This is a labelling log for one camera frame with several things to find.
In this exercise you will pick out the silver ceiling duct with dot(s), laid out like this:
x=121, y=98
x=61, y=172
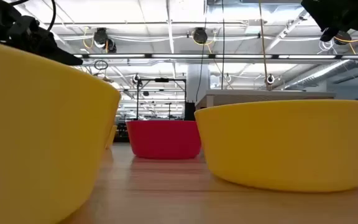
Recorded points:
x=322, y=73

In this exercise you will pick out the white perforated shelf riser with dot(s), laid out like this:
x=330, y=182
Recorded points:
x=269, y=95

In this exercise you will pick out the black metal frame station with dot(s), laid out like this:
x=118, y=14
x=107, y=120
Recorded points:
x=137, y=99

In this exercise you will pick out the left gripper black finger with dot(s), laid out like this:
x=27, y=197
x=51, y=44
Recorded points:
x=64, y=57

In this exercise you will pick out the red mini bowl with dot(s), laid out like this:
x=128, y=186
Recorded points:
x=163, y=140

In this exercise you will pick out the black cabinet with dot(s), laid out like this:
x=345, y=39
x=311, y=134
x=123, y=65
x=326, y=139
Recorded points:
x=190, y=111

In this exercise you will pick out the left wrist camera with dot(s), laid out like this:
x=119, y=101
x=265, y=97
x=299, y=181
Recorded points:
x=26, y=25

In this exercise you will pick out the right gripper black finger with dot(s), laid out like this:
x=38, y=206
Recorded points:
x=328, y=35

